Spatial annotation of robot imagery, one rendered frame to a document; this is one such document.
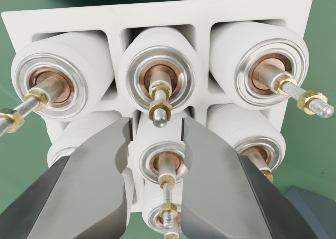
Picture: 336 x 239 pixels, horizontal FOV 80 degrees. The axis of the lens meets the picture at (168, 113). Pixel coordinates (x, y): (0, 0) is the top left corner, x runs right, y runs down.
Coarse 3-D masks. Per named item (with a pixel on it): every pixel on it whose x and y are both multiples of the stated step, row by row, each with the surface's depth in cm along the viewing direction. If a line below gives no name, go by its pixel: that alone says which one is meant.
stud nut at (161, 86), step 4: (156, 84) 19; (160, 84) 18; (164, 84) 19; (152, 88) 18; (156, 88) 18; (160, 88) 18; (164, 88) 18; (168, 88) 19; (152, 92) 19; (168, 92) 19; (152, 96) 19; (168, 96) 19
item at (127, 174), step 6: (126, 168) 40; (126, 174) 39; (132, 174) 40; (126, 180) 38; (132, 180) 39; (126, 186) 36; (132, 186) 39; (126, 192) 36; (132, 192) 38; (126, 198) 35; (132, 198) 39
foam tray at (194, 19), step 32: (192, 0) 25; (224, 0) 25; (256, 0) 25; (288, 0) 25; (32, 32) 26; (64, 32) 36; (128, 32) 33; (192, 32) 31; (224, 96) 31; (64, 128) 34; (128, 160) 36
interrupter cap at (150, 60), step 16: (160, 48) 20; (144, 64) 21; (160, 64) 21; (176, 64) 21; (128, 80) 22; (144, 80) 22; (176, 80) 22; (192, 80) 22; (144, 96) 23; (176, 96) 23
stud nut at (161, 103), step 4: (156, 100) 16; (160, 100) 15; (164, 100) 16; (152, 104) 15; (156, 104) 15; (160, 104) 15; (164, 104) 15; (168, 104) 16; (152, 108) 15; (156, 108) 15; (164, 108) 15; (168, 108) 15; (152, 112) 15; (168, 112) 15; (148, 116) 15; (152, 116) 15; (168, 116) 15; (152, 120) 16; (168, 120) 16
